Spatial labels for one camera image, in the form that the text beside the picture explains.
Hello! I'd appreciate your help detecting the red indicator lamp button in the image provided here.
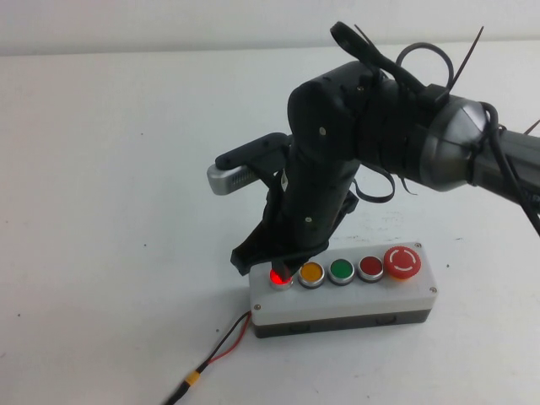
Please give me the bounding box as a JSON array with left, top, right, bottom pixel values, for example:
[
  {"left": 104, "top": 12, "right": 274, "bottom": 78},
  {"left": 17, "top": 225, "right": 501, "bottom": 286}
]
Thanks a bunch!
[{"left": 268, "top": 268, "right": 294, "bottom": 292}]

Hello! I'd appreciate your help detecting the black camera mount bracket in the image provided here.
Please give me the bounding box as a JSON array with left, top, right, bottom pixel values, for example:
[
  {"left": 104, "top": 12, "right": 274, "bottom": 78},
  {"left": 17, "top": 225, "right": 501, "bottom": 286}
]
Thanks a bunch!
[{"left": 214, "top": 132, "right": 293, "bottom": 170}]

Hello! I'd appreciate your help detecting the black sheathed cable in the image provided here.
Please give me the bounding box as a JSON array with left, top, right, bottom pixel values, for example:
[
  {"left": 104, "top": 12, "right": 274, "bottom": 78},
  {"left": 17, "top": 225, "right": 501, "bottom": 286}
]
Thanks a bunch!
[{"left": 162, "top": 381, "right": 191, "bottom": 405}]

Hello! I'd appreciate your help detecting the dark red flat push button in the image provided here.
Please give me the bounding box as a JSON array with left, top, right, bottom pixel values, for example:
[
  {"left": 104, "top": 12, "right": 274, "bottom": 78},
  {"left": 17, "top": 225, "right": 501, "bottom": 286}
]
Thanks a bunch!
[{"left": 356, "top": 255, "right": 385, "bottom": 283}]

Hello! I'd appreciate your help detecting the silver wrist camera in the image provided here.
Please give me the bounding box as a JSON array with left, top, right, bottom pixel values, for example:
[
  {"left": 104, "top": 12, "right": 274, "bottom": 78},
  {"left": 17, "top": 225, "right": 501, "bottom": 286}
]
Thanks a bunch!
[{"left": 206, "top": 162, "right": 265, "bottom": 196}]

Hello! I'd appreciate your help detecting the grey push-button control box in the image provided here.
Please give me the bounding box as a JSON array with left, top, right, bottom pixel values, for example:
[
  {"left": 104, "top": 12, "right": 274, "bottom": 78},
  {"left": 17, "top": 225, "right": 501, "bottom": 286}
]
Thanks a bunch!
[{"left": 248, "top": 241, "right": 438, "bottom": 340}]

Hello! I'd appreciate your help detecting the thin red wire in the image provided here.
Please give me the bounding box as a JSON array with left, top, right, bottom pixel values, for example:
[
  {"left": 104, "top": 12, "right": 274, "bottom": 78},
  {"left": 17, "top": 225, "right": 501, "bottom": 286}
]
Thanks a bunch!
[{"left": 209, "top": 315, "right": 251, "bottom": 365}]

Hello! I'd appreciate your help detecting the thin black wire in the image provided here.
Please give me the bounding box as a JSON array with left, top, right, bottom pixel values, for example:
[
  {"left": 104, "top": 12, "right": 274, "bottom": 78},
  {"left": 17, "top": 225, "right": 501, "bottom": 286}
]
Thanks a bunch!
[{"left": 197, "top": 310, "right": 251, "bottom": 375}]

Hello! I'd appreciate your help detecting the red mushroom emergency stop button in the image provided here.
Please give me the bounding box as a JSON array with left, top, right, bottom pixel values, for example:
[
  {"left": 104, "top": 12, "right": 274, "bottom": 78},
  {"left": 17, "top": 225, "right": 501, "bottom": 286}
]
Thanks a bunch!
[{"left": 382, "top": 246, "right": 422, "bottom": 281}]

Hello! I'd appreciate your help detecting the green flat push button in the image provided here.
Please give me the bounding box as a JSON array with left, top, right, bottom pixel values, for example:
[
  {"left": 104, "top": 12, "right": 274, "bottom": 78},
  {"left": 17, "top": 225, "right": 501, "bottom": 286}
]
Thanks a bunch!
[{"left": 327, "top": 257, "right": 355, "bottom": 286}]

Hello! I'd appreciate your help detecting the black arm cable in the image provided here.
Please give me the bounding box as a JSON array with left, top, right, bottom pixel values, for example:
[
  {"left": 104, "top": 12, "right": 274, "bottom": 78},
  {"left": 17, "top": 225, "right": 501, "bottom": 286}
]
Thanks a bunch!
[{"left": 480, "top": 100, "right": 540, "bottom": 237}]

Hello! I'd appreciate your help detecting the yellow flat push button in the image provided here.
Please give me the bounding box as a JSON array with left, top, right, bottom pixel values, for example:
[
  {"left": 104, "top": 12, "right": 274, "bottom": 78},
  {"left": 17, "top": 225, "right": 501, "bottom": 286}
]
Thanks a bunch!
[{"left": 297, "top": 261, "right": 327, "bottom": 289}]

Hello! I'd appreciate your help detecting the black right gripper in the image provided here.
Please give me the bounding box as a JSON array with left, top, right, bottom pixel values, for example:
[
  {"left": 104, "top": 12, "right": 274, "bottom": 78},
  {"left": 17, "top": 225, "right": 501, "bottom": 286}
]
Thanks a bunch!
[{"left": 230, "top": 145, "right": 360, "bottom": 279}]

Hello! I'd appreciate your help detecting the black loose strap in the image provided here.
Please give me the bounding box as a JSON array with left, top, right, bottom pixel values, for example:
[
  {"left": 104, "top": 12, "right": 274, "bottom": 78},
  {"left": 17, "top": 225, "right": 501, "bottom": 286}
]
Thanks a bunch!
[{"left": 352, "top": 166, "right": 419, "bottom": 207}]

